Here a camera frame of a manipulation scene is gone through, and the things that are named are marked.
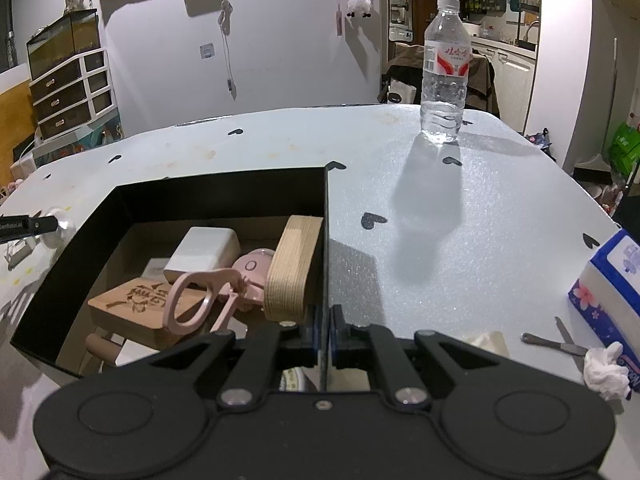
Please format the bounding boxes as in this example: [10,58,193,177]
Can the chair with brown jacket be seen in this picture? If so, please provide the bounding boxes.
[382,42,498,116]

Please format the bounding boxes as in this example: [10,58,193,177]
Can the crumpled white tissue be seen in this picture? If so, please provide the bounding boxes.
[582,341,632,402]

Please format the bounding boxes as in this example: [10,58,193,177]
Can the white power adapter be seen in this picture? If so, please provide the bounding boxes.
[163,226,242,286]

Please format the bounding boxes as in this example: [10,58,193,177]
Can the small metal scissors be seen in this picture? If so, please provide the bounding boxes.
[520,316,591,358]

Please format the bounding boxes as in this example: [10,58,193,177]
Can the white drawer cabinet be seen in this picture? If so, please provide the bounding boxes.
[29,47,117,141]

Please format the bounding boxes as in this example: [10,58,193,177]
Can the engraved wooden board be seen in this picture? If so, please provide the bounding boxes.
[87,280,173,348]

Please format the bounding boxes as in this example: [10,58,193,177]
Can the pink plastic handle tool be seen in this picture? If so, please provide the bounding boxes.
[162,267,266,336]

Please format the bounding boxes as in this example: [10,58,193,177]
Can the green plastic bag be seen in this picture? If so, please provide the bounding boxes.
[607,122,640,173]

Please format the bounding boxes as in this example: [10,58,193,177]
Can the wooden dowel handle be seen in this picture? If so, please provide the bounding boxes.
[84,332,126,363]

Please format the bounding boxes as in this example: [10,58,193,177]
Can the beige crumpled paper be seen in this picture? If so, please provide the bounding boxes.
[467,331,510,358]

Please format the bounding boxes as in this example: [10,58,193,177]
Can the wooden panel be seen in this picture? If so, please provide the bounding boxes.
[0,67,38,196]

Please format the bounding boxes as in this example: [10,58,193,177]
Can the glass tank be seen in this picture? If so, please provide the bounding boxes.
[26,8,99,81]

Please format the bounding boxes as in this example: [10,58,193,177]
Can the white kitchen cabinet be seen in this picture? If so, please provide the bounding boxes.
[465,35,538,136]

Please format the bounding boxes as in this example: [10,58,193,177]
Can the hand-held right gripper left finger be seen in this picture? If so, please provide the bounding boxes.
[150,307,327,408]

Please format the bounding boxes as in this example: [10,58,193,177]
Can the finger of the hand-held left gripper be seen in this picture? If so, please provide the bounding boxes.
[0,214,62,244]

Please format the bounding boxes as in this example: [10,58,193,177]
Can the curved light wooden block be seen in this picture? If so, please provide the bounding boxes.
[263,215,325,323]

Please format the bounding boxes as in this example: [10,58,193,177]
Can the hanging white cable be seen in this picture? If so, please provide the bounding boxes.
[217,0,237,101]

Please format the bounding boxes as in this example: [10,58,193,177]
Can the white round tape measure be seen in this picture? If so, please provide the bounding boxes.
[279,366,313,393]

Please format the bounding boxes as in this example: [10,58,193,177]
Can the blue and white tissue box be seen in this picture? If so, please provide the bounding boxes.
[567,230,640,393]

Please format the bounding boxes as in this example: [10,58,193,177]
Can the black cardboard box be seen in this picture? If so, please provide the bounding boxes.
[10,165,335,393]

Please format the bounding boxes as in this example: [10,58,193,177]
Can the clear plastic water bottle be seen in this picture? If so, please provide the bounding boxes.
[420,0,475,146]

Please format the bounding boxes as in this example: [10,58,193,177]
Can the pink round gadget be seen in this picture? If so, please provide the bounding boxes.
[232,249,276,311]

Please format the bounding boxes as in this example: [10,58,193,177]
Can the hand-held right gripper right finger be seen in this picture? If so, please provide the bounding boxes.
[331,305,506,407]

